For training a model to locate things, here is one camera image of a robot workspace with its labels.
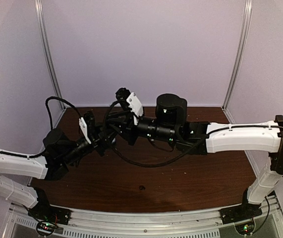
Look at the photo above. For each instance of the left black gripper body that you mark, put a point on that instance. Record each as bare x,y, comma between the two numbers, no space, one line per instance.
96,144

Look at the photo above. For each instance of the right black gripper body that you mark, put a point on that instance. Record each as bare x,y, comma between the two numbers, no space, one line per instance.
130,136

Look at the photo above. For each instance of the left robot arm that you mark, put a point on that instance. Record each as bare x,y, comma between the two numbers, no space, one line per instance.
51,164

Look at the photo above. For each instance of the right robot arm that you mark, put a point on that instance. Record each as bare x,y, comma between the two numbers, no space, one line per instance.
200,138

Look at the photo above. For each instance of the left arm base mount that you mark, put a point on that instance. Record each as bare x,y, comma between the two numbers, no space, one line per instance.
47,222

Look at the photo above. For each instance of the aluminium front rail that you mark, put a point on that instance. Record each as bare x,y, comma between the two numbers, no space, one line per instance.
206,223

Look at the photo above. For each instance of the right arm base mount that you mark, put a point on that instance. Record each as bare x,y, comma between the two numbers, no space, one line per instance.
242,216

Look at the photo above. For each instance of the left aluminium post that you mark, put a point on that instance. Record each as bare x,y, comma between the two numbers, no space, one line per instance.
46,47

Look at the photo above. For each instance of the aluminium post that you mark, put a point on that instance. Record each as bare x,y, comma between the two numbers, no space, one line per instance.
245,27
46,47

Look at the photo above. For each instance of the right aluminium post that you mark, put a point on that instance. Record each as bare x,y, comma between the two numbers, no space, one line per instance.
245,27

